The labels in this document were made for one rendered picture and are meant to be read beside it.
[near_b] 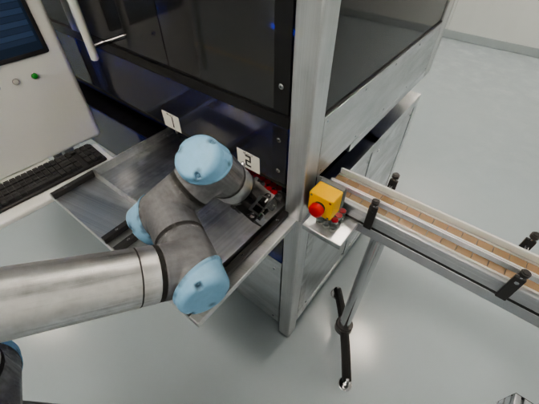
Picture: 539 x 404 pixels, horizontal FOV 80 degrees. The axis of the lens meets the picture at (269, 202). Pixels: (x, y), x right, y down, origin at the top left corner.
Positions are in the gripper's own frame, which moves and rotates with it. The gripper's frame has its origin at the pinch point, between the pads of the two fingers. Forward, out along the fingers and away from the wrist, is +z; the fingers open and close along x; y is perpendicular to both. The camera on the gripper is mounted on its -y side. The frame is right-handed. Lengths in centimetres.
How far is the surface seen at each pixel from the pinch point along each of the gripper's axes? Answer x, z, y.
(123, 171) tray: -22, 13, -53
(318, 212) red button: 7.8, 6.6, 11.2
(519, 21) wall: 361, 312, -25
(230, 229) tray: -11.3, 12.2, -7.0
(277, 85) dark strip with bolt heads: 22.9, -13.5, -9.2
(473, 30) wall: 344, 331, -64
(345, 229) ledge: 10.1, 21.7, 16.9
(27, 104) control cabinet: -26, 0, -93
